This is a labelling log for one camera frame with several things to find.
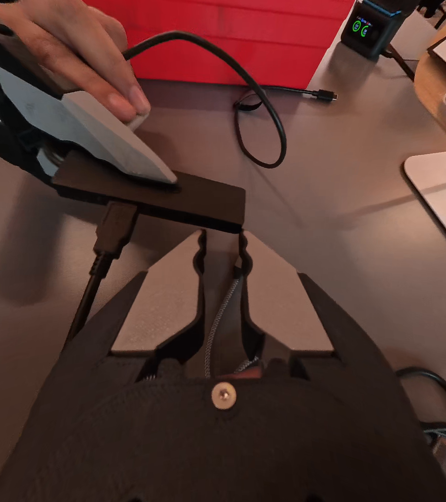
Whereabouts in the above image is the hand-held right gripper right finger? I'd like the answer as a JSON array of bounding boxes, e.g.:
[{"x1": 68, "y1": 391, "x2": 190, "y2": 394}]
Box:
[{"x1": 239, "y1": 230, "x2": 335, "y2": 353}]

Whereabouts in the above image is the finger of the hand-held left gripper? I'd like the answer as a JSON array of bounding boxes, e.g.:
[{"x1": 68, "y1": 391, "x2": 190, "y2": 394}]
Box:
[{"x1": 0, "y1": 63, "x2": 178, "y2": 185}]

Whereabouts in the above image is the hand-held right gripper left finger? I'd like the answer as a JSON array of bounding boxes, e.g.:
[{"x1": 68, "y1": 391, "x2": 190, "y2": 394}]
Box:
[{"x1": 110, "y1": 229, "x2": 208, "y2": 355}]

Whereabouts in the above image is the grey braided usb cable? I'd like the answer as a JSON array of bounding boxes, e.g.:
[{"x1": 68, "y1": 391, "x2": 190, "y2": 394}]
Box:
[{"x1": 203, "y1": 267, "x2": 263, "y2": 377}]

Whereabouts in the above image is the black usb cable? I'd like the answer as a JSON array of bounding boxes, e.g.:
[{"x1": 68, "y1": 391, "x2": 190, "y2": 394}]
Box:
[{"x1": 63, "y1": 201, "x2": 139, "y2": 350}]

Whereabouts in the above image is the black usb hub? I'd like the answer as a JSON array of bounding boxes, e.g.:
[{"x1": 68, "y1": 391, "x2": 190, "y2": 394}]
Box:
[{"x1": 50, "y1": 151, "x2": 246, "y2": 235}]

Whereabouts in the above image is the red plastic bin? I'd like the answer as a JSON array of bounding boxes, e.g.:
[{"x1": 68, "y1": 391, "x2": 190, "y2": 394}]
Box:
[{"x1": 84, "y1": 0, "x2": 357, "y2": 90}]

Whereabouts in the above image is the black usb-c cable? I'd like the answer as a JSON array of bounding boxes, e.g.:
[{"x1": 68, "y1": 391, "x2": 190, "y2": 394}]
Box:
[{"x1": 123, "y1": 31, "x2": 339, "y2": 169}]

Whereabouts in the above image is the person's left hand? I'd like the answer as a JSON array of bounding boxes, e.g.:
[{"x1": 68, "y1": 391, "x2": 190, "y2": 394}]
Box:
[{"x1": 0, "y1": 0, "x2": 151, "y2": 123}]

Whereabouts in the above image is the wooden document stand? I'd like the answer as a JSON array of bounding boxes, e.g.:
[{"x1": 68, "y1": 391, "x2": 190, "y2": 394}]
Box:
[{"x1": 403, "y1": 0, "x2": 446, "y2": 271}]

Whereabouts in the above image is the black charger with display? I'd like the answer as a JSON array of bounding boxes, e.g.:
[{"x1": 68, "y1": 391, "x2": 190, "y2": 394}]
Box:
[{"x1": 341, "y1": 0, "x2": 404, "y2": 61}]

